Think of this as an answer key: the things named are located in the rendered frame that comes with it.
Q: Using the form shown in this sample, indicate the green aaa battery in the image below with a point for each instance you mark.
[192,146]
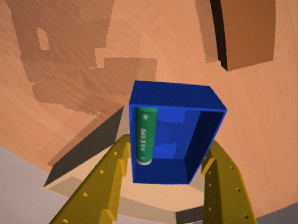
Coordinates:
[145,128]

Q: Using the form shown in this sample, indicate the blue box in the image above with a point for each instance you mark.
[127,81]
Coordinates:
[182,137]

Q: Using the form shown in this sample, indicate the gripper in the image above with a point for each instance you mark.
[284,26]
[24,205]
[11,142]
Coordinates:
[96,200]

